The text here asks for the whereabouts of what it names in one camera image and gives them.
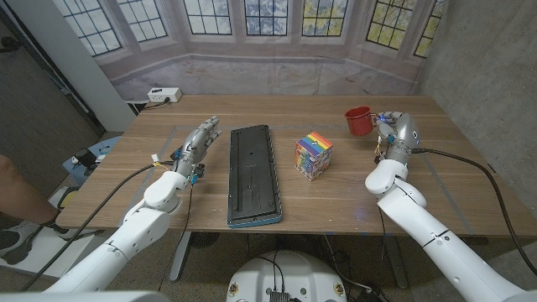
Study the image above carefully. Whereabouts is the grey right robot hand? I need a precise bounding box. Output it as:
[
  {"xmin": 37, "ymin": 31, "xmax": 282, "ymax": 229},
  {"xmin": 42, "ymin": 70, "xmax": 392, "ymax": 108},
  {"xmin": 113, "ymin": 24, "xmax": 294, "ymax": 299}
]
[{"xmin": 374, "ymin": 111, "xmax": 420, "ymax": 165}]

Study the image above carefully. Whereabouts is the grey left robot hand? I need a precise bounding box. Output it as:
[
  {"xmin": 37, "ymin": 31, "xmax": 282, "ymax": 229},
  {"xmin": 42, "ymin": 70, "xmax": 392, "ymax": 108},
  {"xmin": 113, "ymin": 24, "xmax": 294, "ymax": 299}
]
[{"xmin": 171, "ymin": 116, "xmax": 222, "ymax": 180}]

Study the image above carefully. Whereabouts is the red speckled enamel cup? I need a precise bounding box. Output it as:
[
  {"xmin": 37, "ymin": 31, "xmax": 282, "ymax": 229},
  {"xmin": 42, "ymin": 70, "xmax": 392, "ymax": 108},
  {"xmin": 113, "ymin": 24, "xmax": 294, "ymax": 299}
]
[{"xmin": 344, "ymin": 105, "xmax": 376, "ymax": 138}]

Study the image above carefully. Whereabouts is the rainbow puzzle cube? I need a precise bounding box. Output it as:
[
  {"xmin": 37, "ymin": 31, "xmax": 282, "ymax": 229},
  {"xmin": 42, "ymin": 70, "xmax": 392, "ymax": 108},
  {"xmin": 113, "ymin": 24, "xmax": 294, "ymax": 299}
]
[{"xmin": 294, "ymin": 131, "xmax": 335, "ymax": 182}]

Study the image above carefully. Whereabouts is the white power strip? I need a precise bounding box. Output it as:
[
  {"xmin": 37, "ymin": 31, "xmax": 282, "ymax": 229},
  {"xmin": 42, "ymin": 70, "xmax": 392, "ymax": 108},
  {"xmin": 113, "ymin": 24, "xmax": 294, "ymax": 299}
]
[{"xmin": 147, "ymin": 86, "xmax": 183, "ymax": 104}]

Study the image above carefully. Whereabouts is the black keyboard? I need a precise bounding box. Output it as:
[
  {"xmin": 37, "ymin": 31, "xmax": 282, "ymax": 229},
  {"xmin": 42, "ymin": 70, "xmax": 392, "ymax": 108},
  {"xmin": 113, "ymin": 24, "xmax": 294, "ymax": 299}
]
[{"xmin": 227, "ymin": 123, "xmax": 284, "ymax": 229}]

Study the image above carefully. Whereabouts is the blue floor stand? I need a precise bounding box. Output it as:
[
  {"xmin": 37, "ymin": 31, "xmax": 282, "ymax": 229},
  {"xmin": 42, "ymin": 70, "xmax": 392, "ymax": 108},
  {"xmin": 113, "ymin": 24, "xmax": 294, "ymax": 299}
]
[{"xmin": 62, "ymin": 135, "xmax": 123, "ymax": 185}]

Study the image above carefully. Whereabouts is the printed window backdrop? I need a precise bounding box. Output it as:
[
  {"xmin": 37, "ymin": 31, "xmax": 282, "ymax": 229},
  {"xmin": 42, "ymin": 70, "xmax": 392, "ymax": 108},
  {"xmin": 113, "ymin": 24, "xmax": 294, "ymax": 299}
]
[{"xmin": 50, "ymin": 0, "xmax": 448, "ymax": 102}]

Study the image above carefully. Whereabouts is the grey table leg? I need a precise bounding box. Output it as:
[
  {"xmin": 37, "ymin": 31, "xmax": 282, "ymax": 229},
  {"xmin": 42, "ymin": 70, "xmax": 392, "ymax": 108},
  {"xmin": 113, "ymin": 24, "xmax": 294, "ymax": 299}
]
[
  {"xmin": 169, "ymin": 231, "xmax": 192, "ymax": 282},
  {"xmin": 381, "ymin": 237, "xmax": 410, "ymax": 289}
]

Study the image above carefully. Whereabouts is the yellow black floor item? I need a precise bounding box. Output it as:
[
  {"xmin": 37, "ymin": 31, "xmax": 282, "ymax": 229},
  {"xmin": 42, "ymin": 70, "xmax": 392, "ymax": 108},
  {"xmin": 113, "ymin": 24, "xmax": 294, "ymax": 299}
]
[{"xmin": 57, "ymin": 187, "xmax": 81, "ymax": 210}]

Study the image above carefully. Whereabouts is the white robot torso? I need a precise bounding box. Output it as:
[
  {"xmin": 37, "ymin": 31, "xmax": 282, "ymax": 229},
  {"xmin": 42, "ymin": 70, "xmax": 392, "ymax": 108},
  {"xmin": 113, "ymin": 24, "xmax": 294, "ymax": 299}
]
[{"xmin": 226, "ymin": 250, "xmax": 348, "ymax": 302}]

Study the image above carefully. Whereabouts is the person bare leg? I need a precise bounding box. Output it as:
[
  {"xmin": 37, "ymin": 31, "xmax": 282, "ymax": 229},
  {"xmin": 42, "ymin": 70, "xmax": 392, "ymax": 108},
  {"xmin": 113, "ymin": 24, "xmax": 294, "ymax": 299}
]
[{"xmin": 0, "ymin": 154, "xmax": 58, "ymax": 226}]

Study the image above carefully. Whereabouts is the grey black sneaker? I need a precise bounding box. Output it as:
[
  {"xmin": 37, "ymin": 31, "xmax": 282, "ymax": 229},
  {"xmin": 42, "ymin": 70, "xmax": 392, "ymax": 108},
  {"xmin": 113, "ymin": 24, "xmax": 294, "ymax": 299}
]
[{"xmin": 0, "ymin": 220, "xmax": 102, "ymax": 266}]

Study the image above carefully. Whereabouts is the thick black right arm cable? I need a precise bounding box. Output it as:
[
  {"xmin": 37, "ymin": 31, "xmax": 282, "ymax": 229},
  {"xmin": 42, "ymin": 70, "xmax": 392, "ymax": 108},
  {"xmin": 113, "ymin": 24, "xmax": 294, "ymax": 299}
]
[{"xmin": 413, "ymin": 147, "xmax": 537, "ymax": 278}]

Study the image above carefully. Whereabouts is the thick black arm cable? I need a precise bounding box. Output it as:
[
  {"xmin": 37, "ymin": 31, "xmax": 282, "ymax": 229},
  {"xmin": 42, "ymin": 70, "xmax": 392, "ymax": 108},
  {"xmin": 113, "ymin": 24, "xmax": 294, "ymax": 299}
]
[
  {"xmin": 18, "ymin": 161, "xmax": 175, "ymax": 293},
  {"xmin": 413, "ymin": 147, "xmax": 537, "ymax": 278}
]

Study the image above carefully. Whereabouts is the black power strip cord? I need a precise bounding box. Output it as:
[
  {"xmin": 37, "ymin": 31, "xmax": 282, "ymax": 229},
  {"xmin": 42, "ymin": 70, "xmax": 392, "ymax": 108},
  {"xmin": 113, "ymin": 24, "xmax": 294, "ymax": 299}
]
[{"xmin": 133, "ymin": 97, "xmax": 171, "ymax": 112}]

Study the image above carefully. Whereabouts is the thin black left wrist cable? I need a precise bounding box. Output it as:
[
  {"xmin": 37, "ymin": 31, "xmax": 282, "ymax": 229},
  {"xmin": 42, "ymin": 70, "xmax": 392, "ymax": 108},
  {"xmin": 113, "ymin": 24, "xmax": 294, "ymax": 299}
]
[{"xmin": 157, "ymin": 185, "xmax": 194, "ymax": 293}]

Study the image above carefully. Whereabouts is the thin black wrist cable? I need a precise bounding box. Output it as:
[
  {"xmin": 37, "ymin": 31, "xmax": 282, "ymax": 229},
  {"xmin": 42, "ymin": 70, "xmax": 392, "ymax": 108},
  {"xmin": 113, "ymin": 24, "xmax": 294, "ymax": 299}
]
[
  {"xmin": 157, "ymin": 185, "xmax": 194, "ymax": 293},
  {"xmin": 377, "ymin": 206, "xmax": 388, "ymax": 262}
]

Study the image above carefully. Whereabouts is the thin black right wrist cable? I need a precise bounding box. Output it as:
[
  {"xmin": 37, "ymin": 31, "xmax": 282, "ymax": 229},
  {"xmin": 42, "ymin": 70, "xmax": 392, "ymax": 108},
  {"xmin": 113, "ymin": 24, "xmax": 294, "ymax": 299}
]
[{"xmin": 377, "ymin": 206, "xmax": 388, "ymax": 262}]

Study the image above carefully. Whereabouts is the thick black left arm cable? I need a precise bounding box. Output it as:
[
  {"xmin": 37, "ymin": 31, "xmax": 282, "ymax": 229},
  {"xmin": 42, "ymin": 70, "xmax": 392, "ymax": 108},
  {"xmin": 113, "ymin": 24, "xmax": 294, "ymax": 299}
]
[{"xmin": 18, "ymin": 161, "xmax": 175, "ymax": 293}]

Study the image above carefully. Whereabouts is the white floor cable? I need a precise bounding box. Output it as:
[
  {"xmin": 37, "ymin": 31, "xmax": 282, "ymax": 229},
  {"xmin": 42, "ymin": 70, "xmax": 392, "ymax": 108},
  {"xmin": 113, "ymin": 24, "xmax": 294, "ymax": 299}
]
[{"xmin": 323, "ymin": 234, "xmax": 373, "ymax": 293}]

